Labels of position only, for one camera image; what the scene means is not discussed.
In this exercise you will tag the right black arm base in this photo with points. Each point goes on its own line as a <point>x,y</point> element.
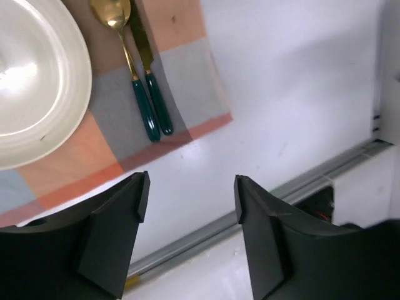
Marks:
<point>320,204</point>

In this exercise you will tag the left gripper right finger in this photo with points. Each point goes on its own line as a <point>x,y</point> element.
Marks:
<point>293,255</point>

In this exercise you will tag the gold knife green handle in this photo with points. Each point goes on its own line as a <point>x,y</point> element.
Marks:
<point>146,54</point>

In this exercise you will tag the orange blue checkered cloth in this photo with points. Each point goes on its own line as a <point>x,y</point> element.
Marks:
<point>111,139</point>

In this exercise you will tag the gold spoon green handle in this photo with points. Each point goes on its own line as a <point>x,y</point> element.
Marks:
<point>115,15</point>

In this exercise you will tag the cream ceramic plate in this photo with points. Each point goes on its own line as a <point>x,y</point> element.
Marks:
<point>46,80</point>

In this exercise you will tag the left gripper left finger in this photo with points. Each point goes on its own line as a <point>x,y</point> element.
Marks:
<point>81,252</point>

